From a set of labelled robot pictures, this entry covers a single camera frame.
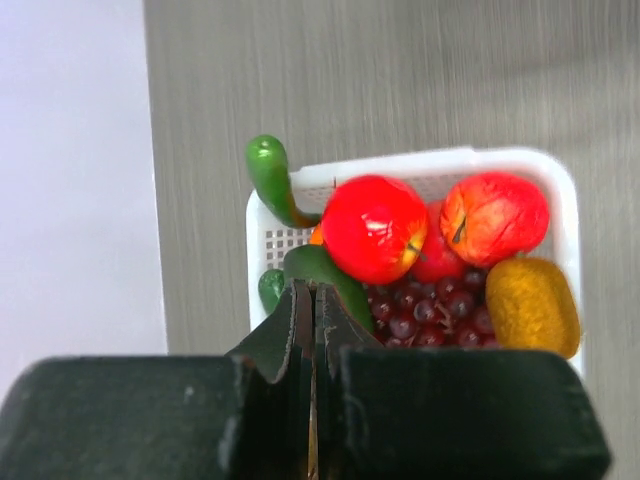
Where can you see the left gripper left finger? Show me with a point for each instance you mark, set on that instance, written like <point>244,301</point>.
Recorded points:
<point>276,358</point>

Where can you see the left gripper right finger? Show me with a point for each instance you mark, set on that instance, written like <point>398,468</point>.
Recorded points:
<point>348,396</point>

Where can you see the red apple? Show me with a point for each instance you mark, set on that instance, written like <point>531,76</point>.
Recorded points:
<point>374,228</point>
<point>440,260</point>
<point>491,216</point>

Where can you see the small green cucumber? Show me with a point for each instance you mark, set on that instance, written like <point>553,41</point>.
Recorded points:
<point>268,168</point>

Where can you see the dark green avocado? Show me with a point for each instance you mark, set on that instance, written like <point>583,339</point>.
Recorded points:
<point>313,264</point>

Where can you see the long green cucumber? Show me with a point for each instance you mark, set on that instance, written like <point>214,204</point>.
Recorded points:
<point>270,287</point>

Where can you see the dark purple grape bunch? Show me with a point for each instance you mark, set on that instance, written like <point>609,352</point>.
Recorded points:
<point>449,312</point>

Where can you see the white plastic basket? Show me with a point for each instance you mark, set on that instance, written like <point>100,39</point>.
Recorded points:
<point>432,175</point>

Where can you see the brown kiwi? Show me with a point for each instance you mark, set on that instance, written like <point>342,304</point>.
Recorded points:
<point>531,306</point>

